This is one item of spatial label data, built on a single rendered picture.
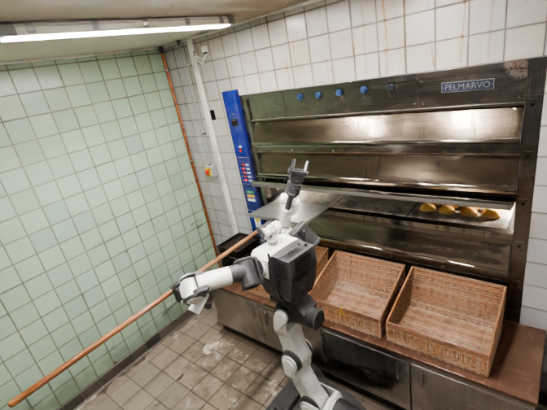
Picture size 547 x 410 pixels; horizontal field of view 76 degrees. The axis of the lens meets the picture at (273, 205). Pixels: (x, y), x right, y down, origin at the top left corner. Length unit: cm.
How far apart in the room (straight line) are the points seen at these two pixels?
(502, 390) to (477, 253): 74
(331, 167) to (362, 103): 51
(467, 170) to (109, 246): 271
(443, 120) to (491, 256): 86
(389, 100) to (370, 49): 31
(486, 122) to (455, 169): 30
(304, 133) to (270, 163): 45
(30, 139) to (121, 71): 89
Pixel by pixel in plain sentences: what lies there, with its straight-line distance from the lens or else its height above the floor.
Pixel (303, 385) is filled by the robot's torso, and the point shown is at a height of 44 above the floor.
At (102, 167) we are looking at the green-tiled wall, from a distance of 316.
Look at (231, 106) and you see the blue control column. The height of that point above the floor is 203.
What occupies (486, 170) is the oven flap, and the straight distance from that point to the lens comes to 224.
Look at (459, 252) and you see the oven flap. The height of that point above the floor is 101.
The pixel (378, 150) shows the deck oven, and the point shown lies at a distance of 237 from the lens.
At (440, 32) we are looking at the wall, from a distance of 216.
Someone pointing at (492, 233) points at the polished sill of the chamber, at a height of 117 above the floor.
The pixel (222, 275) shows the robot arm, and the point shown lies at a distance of 171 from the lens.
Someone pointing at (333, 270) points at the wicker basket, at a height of 71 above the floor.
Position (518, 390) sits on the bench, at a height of 58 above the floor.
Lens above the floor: 228
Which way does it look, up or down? 22 degrees down
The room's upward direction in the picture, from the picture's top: 11 degrees counter-clockwise
